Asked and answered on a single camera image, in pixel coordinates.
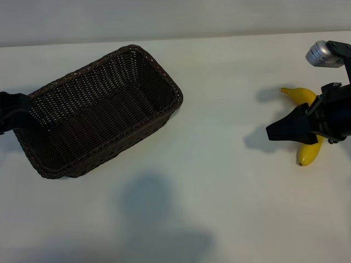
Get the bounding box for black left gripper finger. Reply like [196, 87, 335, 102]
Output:
[4, 109, 33, 130]
[5, 93, 32, 111]

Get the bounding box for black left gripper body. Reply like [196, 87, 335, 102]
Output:
[0, 92, 7, 135]

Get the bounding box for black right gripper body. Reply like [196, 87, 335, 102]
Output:
[306, 82, 351, 144]

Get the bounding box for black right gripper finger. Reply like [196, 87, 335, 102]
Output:
[265, 102, 312, 135]
[267, 131, 319, 145]

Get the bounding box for yellow banana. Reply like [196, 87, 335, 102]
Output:
[280, 87, 325, 167]

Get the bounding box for dark brown wicker basket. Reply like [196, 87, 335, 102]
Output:
[13, 44, 184, 180]

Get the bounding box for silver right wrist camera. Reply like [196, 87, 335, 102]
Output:
[305, 40, 345, 68]

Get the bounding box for black right camera mount bracket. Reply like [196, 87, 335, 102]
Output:
[326, 40, 351, 83]

